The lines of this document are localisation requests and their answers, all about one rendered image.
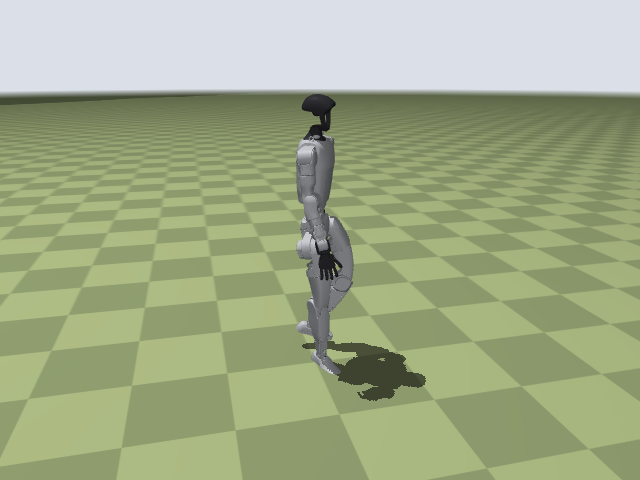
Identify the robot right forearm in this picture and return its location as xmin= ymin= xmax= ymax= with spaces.
xmin=304 ymin=196 xmax=329 ymax=252

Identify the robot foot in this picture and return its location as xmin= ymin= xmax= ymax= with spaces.
xmin=296 ymin=320 xmax=333 ymax=341
xmin=311 ymin=350 xmax=341 ymax=374

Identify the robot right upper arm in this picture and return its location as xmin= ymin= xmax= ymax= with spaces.
xmin=296 ymin=145 xmax=323 ymax=208

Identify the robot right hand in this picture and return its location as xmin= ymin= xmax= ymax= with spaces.
xmin=315 ymin=239 xmax=342 ymax=281

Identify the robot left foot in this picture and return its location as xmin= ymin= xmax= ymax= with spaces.
xmin=296 ymin=320 xmax=333 ymax=341

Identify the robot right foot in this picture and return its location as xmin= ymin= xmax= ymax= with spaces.
xmin=311 ymin=350 xmax=341 ymax=374

